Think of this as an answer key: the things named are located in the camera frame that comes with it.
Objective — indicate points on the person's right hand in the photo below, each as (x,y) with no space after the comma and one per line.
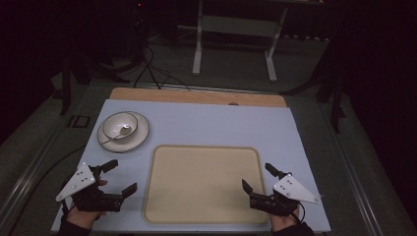
(284,222)

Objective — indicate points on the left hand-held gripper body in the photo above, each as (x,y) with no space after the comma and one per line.
(80,180)

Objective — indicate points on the grey floor rail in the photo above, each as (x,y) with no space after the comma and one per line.
(29,173)
(364,183)

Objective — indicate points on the white ceramic bowl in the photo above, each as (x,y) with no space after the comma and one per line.
(119,125)

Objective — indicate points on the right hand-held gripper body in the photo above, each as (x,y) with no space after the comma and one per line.
(293,190)

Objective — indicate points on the black metal stand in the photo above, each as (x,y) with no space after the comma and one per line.
(336,98)
(67,88)

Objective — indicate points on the beige rectangular tray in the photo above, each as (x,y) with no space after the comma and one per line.
(203,183)

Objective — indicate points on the white ceramic plate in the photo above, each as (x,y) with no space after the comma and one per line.
(141,131)

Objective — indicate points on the metal spoon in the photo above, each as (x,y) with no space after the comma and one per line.
(124,131)

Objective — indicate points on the pale blue board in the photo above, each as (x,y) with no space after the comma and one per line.
(209,124)

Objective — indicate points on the white metal stand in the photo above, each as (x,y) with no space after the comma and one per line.
(236,26)

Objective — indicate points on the black square floor frame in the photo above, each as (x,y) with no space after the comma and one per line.
(78,121)

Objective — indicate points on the wooden table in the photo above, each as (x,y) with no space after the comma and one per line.
(183,96)

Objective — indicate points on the person's left hand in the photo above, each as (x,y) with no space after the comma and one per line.
(85,219)

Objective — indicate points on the dark equipment pole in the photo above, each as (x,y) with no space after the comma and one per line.
(138,29)

